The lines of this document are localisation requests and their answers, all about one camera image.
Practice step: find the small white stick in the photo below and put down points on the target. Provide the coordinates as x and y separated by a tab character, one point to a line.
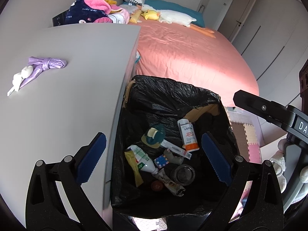
10	91

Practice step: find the long white toothpaste box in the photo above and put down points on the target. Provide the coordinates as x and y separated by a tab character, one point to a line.
176	149

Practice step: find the yellow wrapper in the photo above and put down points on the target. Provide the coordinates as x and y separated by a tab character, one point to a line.
130	157

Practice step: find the black device by wall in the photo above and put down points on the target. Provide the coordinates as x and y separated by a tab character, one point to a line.
59	20

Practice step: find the foam floor mat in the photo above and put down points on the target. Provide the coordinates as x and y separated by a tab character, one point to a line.
245	134

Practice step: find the yellow duck plush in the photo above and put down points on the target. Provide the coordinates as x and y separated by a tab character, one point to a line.
151	15

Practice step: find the purple plastic bag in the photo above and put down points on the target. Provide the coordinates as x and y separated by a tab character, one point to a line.
40	65

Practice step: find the white goose plush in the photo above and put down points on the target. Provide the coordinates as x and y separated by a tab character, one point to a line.
171	16

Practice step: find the grey snack wrapper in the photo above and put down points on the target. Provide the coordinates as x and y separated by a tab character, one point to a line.
176	189

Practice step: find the teal pillow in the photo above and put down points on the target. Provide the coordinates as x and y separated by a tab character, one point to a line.
163	5

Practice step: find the pink bed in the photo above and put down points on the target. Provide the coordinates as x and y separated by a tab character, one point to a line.
188	56

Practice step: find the white pink kitty cloth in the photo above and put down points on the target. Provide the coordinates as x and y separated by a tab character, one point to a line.
122	14

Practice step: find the white gloved hand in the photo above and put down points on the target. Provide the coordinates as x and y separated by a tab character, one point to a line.
278	161

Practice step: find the blue white paper card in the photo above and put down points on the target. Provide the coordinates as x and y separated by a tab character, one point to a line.
154	136

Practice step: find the pink garment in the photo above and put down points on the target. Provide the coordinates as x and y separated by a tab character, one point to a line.
99	5

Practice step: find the clear plastic cup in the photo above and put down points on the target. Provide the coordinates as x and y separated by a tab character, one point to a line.
184	175

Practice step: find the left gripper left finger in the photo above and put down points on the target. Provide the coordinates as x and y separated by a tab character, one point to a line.
44	207

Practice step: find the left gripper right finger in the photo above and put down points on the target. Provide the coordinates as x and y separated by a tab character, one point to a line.
264	206

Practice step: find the black trash bag bin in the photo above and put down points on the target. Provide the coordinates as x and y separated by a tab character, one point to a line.
150	101

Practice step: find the white desk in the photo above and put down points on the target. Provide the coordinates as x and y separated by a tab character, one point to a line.
63	109

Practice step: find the navy patterned blanket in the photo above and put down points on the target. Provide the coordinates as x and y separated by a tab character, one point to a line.
80	12

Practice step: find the white green plastic bottle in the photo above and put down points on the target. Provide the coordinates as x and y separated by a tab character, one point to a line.
140	159

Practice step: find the white orange medicine box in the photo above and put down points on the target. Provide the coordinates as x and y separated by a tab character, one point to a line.
188	135

